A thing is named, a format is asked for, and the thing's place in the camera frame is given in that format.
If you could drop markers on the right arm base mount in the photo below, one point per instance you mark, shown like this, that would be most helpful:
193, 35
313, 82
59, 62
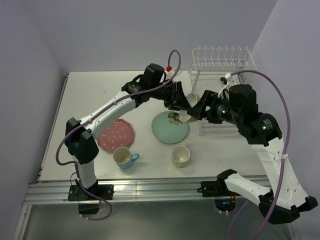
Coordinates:
224, 200

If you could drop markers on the yellow mug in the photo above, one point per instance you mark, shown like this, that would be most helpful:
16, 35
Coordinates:
180, 155

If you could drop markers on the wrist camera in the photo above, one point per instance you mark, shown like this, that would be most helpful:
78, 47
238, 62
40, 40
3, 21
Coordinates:
228, 81
171, 71

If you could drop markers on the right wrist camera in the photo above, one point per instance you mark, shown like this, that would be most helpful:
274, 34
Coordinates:
228, 81

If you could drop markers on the pink polka dot plate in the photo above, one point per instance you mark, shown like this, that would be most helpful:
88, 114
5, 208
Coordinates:
119, 134

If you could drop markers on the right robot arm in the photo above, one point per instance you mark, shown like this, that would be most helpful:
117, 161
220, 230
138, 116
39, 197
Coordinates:
263, 134

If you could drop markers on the blue mug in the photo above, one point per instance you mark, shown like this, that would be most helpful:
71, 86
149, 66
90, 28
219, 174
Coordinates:
123, 157

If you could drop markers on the white wire dish rack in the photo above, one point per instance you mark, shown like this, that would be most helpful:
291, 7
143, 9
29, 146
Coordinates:
209, 64

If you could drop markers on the green floral plate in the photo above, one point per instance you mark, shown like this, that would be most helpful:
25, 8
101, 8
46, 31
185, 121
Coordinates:
167, 127

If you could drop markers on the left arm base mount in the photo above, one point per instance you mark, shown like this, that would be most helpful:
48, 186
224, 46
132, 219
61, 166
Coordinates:
90, 200

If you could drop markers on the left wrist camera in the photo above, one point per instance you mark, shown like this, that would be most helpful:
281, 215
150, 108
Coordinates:
171, 71

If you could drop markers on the aluminium rail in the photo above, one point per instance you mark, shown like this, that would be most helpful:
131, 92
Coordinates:
139, 190

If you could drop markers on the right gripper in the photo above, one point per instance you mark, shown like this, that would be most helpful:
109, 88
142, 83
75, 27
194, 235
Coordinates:
209, 98

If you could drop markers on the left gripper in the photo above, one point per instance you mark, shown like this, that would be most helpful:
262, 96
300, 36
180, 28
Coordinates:
177, 100

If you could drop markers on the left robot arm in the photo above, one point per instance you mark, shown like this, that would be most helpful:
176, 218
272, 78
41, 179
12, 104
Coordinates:
81, 135

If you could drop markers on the beige bowl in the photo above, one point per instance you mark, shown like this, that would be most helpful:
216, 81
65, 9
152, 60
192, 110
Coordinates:
192, 99

